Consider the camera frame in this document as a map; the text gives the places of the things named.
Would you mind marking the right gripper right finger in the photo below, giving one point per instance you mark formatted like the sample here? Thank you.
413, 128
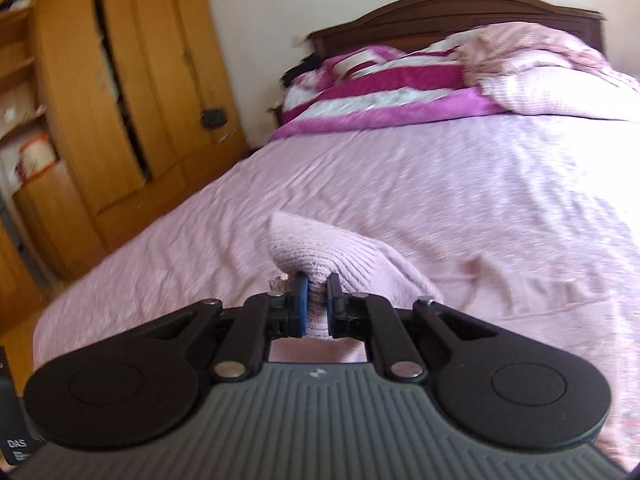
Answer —
499, 386

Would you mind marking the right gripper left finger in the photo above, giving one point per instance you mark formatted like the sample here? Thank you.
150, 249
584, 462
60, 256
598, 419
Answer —
135, 387

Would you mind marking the pink knit cardigan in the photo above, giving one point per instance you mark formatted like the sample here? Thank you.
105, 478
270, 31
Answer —
300, 245

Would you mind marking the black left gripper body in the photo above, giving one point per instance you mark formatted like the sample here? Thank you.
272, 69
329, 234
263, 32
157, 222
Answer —
19, 442

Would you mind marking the pink floral bed sheet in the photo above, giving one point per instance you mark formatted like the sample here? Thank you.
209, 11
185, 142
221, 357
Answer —
530, 223

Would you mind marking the small black hanging pouch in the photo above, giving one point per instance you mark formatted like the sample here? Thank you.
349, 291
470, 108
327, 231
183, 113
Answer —
214, 118

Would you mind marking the yellow wooden wardrobe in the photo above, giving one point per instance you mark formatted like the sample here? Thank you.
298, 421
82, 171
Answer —
100, 121

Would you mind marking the pink checked quilt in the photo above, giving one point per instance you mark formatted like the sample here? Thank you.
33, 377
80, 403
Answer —
532, 69

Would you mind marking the magenta striped blanket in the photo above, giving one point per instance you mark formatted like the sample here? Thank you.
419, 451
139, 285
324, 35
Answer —
381, 87

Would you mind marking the dark wooden headboard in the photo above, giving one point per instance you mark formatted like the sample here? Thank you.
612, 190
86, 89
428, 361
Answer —
411, 25

